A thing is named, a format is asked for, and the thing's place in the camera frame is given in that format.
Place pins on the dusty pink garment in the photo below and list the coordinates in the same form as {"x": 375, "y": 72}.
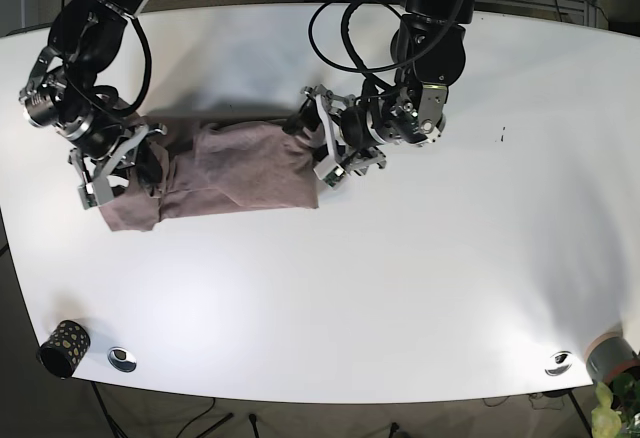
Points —
{"x": 208, "y": 169}

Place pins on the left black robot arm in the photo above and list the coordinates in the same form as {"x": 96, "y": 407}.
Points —
{"x": 402, "y": 102}

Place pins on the silver table grommet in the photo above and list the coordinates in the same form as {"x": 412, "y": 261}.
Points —
{"x": 558, "y": 363}
{"x": 122, "y": 359}

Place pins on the grey flower pot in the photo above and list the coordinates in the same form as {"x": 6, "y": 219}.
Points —
{"x": 610, "y": 355}

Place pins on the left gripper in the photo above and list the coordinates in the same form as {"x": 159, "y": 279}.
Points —
{"x": 350, "y": 147}

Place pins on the green potted plant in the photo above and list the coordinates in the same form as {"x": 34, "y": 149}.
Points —
{"x": 616, "y": 414}

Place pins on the left silver table grommet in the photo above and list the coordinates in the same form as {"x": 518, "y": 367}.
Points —
{"x": 122, "y": 359}

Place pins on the black gold-dotted cup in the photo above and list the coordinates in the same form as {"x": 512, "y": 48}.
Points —
{"x": 64, "y": 349}

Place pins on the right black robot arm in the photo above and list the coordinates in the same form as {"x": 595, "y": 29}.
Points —
{"x": 62, "y": 93}

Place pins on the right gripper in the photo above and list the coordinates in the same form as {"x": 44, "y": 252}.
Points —
{"x": 134, "y": 152}

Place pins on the right silver table grommet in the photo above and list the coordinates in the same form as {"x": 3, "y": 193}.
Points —
{"x": 558, "y": 363}

